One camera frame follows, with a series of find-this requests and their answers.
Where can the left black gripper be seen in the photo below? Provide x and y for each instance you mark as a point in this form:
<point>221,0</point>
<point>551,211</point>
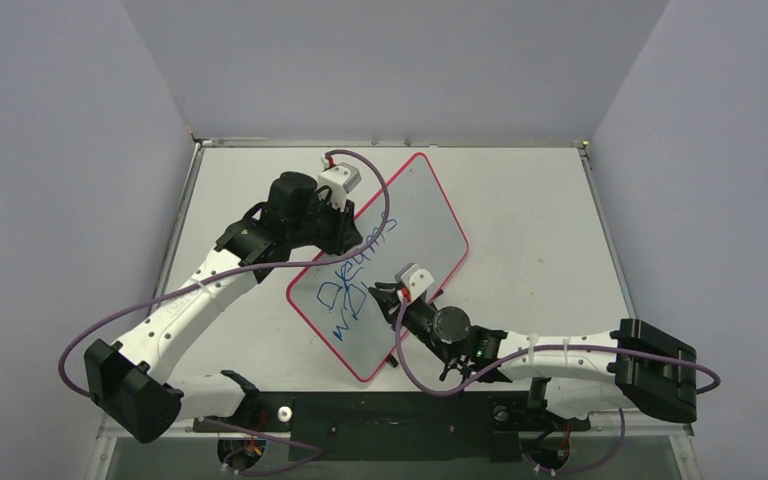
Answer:
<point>345,232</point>

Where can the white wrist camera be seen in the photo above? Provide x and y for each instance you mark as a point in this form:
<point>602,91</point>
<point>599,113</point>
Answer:
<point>413,281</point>
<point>335,182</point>

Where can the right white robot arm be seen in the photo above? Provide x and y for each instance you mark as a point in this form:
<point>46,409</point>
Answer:
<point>635,365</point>

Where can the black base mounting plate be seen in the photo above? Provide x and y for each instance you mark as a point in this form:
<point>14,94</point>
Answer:
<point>401,426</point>

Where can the aluminium front rail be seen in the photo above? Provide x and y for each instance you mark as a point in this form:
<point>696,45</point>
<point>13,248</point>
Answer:
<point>311,412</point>

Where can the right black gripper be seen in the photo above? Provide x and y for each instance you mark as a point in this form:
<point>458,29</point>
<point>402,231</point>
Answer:
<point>395,302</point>

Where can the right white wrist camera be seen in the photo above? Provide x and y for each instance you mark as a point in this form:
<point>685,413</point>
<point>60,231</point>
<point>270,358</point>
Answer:
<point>413,281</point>

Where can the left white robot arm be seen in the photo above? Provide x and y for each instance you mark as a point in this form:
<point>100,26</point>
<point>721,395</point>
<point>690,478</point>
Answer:
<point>131,378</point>

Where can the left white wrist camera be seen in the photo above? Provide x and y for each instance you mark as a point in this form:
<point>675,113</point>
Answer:
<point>335,182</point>

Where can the pink-framed whiteboard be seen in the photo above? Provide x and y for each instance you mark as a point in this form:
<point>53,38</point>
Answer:
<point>422,228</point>

